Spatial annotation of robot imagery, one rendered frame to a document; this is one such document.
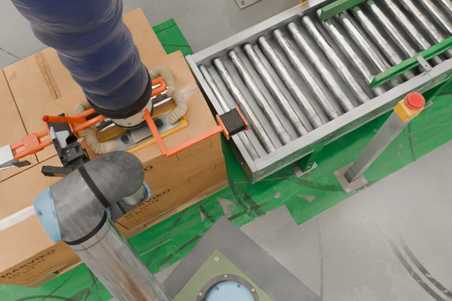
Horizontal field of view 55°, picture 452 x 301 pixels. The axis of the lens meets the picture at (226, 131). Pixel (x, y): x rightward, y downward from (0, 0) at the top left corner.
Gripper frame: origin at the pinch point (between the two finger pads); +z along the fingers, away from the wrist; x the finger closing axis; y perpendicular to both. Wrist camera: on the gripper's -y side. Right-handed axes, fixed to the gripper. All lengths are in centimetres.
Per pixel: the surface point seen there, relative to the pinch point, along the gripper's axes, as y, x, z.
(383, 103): 134, -48, -35
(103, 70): 27.0, 39.0, -10.8
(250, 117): 76, -53, -9
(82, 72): 21.6, 39.0, -8.4
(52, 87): -4, -54, 56
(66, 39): 23, 55, -10
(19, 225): -41, -53, -4
